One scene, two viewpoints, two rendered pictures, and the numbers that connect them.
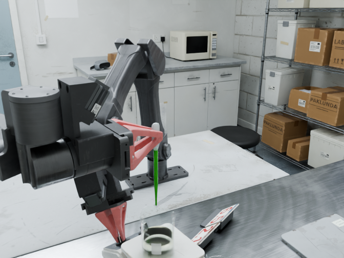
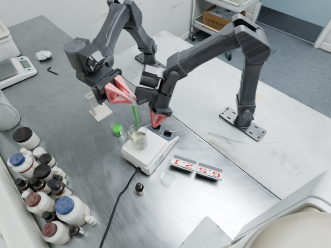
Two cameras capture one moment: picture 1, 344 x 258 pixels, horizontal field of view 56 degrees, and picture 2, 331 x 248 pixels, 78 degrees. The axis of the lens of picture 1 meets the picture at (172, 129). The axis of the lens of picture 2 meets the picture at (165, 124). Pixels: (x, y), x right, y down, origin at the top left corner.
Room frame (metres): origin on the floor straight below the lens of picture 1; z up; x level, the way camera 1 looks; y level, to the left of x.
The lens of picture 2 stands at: (0.47, -0.37, 1.63)
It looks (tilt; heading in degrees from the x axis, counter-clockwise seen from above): 54 degrees down; 75
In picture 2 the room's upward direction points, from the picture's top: 2 degrees counter-clockwise
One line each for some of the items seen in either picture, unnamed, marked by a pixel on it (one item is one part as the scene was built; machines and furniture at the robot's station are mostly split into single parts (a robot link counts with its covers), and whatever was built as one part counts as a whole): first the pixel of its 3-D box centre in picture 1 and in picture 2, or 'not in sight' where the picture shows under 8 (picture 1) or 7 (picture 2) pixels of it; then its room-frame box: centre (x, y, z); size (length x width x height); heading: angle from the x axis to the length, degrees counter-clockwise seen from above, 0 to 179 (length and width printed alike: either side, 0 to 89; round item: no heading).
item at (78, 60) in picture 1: (150, 56); not in sight; (3.70, 0.24, 0.93); 1.70 x 0.01 x 0.06; 117
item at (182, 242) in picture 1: (162, 250); (144, 144); (0.50, 0.02, 0.98); 0.12 x 0.12 x 0.01; 37
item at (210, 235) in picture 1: (198, 235); (183, 162); (0.63, -0.06, 0.92); 0.09 x 0.06 x 0.04; 143
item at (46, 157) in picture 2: not in sight; (47, 160); (0.13, 0.10, 0.92); 0.04 x 0.04 x 0.04
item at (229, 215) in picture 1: (219, 214); (210, 170); (0.71, -0.12, 0.92); 0.09 x 0.06 x 0.04; 143
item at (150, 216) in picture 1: (156, 235); (139, 137); (0.49, 0.03, 1.03); 0.07 x 0.06 x 0.08; 39
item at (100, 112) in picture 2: not in sight; (97, 103); (0.35, 0.30, 0.96); 0.08 x 0.08 x 0.13; 26
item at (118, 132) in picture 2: not in sight; (117, 128); (0.41, 0.16, 0.93); 0.04 x 0.04 x 0.06
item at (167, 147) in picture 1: (156, 149); (246, 108); (0.92, 0.05, 1.00); 0.09 x 0.06 x 0.06; 69
